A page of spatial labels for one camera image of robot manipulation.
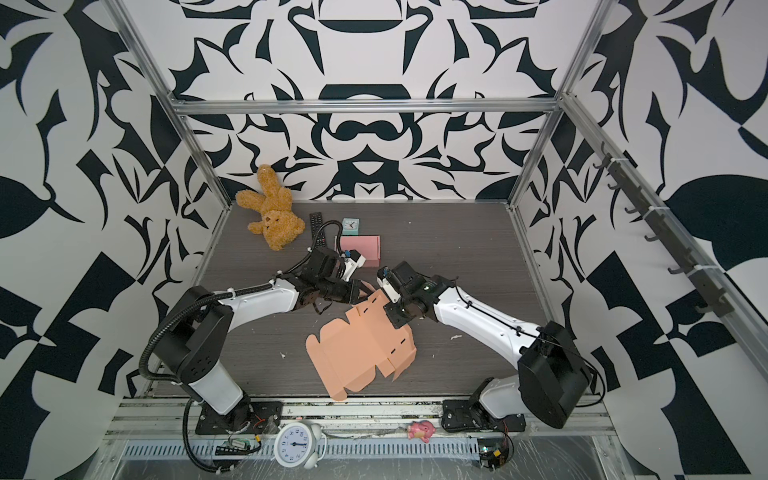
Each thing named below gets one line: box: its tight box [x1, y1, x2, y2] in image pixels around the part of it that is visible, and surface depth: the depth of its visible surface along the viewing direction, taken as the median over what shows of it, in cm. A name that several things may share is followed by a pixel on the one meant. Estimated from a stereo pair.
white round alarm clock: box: [273, 420, 327, 469], surface depth 70 cm
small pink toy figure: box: [407, 420, 436, 444], surface depth 72 cm
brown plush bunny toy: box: [236, 164, 305, 251], surface depth 107 cm
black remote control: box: [309, 212, 326, 248], surface depth 113 cm
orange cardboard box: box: [306, 289, 417, 401], surface depth 85 cm
